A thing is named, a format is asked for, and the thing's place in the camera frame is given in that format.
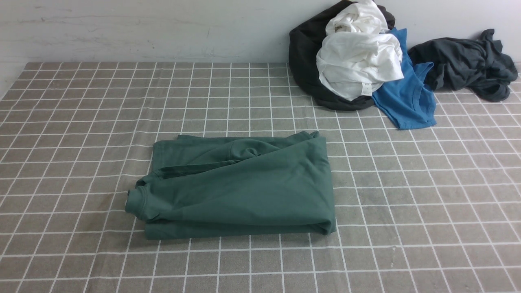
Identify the blue t-shirt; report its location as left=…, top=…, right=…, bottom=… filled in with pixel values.
left=372, top=28, right=437, bottom=130

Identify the white crumpled shirt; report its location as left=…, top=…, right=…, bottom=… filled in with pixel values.
left=316, top=0, right=404, bottom=101

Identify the dark grey crumpled shirt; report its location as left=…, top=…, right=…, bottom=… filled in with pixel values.
left=408, top=28, right=519, bottom=102

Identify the grey checkered tablecloth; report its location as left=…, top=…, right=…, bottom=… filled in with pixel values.
left=0, top=63, right=521, bottom=293

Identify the black garment in pile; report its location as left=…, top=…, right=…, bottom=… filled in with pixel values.
left=289, top=0, right=396, bottom=111

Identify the green long-sleeved shirt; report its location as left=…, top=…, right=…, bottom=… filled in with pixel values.
left=125, top=131, right=336, bottom=241

